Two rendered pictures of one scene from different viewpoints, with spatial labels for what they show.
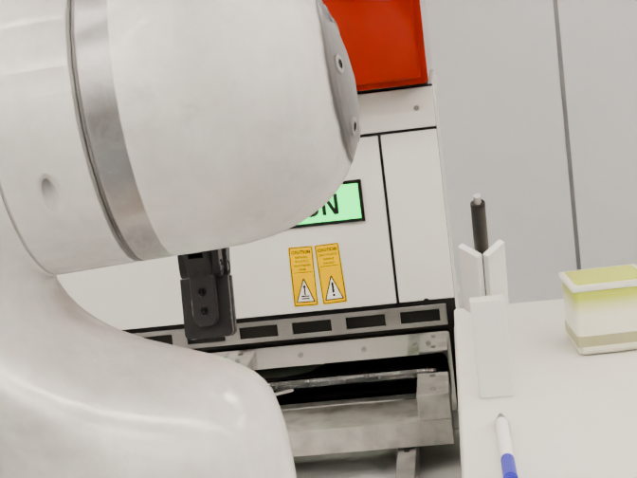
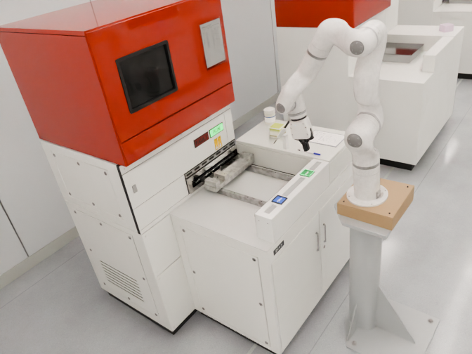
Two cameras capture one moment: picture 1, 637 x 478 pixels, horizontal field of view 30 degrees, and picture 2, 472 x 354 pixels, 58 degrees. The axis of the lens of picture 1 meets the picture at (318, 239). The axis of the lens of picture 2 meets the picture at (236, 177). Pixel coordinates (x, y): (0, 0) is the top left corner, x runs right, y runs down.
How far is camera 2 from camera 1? 194 cm
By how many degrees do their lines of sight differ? 55
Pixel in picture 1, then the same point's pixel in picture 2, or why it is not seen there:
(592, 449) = (315, 148)
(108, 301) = (189, 164)
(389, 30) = (230, 93)
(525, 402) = (293, 147)
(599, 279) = (279, 126)
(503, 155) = not seen: hidden behind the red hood
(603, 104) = not seen: hidden behind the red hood
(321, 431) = (240, 168)
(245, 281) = (208, 149)
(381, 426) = (246, 164)
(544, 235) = not seen: hidden behind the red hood
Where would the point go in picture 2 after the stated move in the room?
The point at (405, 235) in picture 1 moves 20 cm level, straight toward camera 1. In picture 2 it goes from (228, 129) to (256, 135)
